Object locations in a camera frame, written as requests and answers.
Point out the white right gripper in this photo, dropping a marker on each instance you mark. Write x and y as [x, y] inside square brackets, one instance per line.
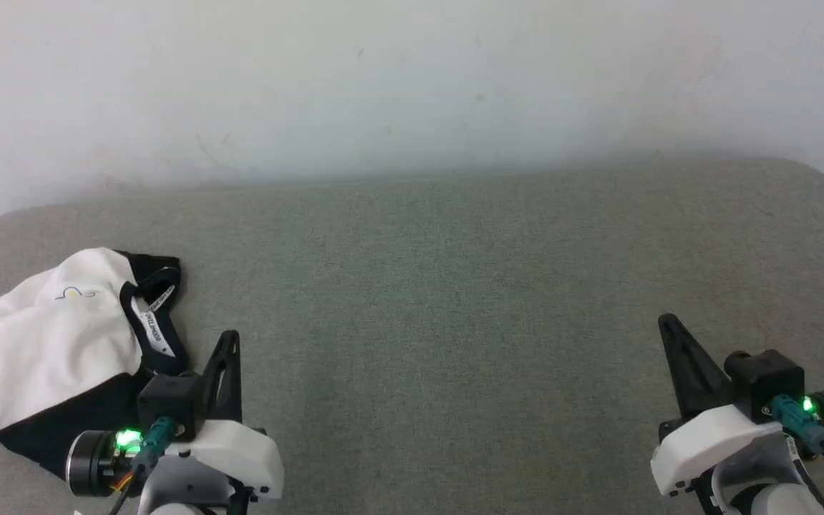
[705, 436]

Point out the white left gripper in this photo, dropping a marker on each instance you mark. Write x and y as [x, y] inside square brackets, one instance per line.
[240, 450]

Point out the white and black shirt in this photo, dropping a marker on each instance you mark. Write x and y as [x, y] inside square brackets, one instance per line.
[40, 336]

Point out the grey and black left arm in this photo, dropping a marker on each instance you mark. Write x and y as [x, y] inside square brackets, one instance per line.
[90, 465]

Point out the grey-green fabric sofa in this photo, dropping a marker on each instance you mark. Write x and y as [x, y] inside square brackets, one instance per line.
[455, 322]

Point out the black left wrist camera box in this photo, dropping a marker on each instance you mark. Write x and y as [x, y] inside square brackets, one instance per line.
[169, 400]

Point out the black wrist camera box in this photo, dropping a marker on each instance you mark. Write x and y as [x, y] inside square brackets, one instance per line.
[762, 379]
[169, 400]

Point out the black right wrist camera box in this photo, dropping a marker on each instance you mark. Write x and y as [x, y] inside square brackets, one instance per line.
[762, 379]

